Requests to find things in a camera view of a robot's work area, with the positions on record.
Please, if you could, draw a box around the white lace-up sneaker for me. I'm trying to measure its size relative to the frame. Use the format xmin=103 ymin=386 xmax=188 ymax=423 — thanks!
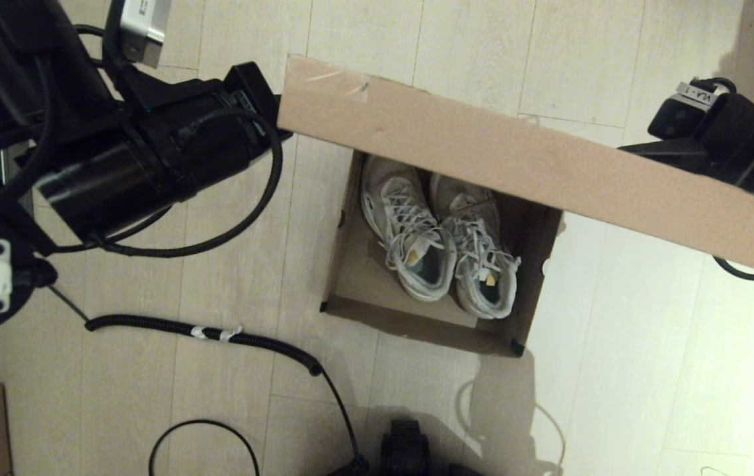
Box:
xmin=359 ymin=154 xmax=458 ymax=303
xmin=430 ymin=173 xmax=521 ymax=320

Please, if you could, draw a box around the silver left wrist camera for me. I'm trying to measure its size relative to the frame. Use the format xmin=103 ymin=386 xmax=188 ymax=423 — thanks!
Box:
xmin=119 ymin=0 xmax=172 ymax=69

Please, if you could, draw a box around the brown cardboard shoe box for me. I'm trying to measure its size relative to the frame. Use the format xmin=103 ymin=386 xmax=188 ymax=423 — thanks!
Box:
xmin=276 ymin=53 xmax=754 ymax=358

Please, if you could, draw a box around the black corrugated cable conduit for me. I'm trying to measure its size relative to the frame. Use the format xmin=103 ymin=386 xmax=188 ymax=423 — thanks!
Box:
xmin=86 ymin=315 xmax=324 ymax=377

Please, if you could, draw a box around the thin black orange-tipped wire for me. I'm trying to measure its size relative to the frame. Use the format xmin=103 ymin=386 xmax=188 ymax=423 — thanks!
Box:
xmin=50 ymin=284 xmax=92 ymax=325

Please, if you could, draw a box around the black robot torso base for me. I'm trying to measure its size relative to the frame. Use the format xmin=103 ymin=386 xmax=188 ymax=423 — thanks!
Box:
xmin=380 ymin=418 xmax=434 ymax=476

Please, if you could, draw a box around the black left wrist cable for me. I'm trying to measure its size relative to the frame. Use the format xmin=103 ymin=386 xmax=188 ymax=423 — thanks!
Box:
xmin=33 ymin=109 xmax=283 ymax=258

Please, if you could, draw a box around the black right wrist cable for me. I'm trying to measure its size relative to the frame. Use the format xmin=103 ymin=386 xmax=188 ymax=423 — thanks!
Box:
xmin=710 ymin=257 xmax=754 ymax=282

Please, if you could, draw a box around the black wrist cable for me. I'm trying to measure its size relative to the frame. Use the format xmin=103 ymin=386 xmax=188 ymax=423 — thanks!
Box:
xmin=33 ymin=109 xmax=283 ymax=258
xmin=710 ymin=257 xmax=754 ymax=282

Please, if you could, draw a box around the thin black looped cable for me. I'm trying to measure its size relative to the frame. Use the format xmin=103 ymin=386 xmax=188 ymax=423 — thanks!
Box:
xmin=149 ymin=419 xmax=262 ymax=476

